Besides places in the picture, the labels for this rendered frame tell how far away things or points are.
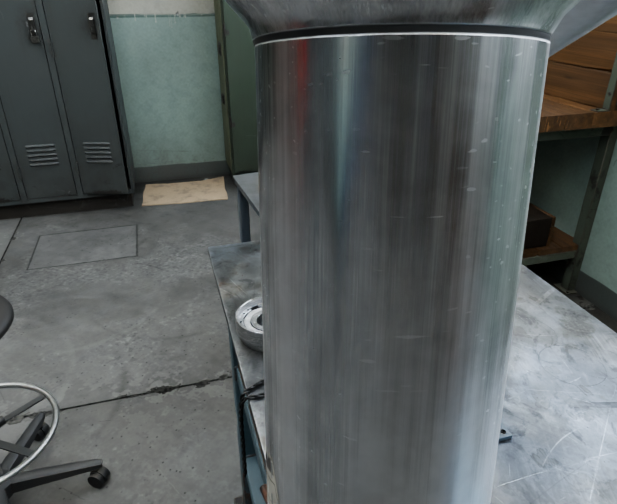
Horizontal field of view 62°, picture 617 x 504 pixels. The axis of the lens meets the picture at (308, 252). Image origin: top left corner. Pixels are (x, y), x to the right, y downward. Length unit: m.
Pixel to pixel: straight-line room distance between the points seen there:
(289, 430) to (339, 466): 0.02
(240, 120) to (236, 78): 0.27
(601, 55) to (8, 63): 2.90
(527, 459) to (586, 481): 0.06
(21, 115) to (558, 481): 3.21
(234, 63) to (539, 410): 3.06
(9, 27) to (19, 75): 0.24
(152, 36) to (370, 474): 3.71
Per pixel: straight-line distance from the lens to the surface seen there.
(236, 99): 3.57
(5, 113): 3.46
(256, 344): 0.80
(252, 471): 1.38
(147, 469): 1.76
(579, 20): 0.35
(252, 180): 1.86
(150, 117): 3.89
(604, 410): 0.82
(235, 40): 3.52
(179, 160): 3.97
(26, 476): 1.73
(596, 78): 2.43
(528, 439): 0.73
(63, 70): 3.35
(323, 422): 0.16
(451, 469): 0.17
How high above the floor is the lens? 1.30
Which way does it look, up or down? 28 degrees down
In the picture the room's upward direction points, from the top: straight up
